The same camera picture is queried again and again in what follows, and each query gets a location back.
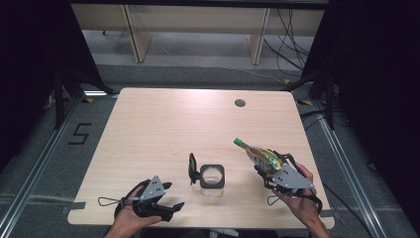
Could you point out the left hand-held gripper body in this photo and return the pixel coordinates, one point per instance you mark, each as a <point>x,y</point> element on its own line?
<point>152,191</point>

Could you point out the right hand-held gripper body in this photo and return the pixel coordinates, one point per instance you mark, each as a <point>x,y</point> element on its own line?
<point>292,180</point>

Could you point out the yellow snack pouch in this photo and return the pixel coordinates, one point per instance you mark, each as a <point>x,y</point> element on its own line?
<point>264,158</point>

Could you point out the person's right hand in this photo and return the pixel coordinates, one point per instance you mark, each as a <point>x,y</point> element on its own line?
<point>303,208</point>

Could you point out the person's left hand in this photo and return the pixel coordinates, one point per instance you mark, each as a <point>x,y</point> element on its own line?
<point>124,219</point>

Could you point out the grey tape strip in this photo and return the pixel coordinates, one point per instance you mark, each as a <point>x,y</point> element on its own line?
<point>327,213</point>
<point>77,205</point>

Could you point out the yellow floor tape piece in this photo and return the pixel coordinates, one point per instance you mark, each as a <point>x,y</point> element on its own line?
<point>88,100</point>
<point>287,81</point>
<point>305,102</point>

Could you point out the black tripod stand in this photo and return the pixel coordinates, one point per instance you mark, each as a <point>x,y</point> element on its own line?
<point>325,92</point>
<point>66,89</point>

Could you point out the black curtain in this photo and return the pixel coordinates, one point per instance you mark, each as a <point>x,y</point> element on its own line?
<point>29,66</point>
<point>379,82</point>

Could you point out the light wooden shelf unit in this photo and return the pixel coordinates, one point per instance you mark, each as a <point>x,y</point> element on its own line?
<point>198,18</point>

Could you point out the aluminium floor rail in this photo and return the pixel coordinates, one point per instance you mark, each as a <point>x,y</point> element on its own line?
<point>346,165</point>
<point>36,165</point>

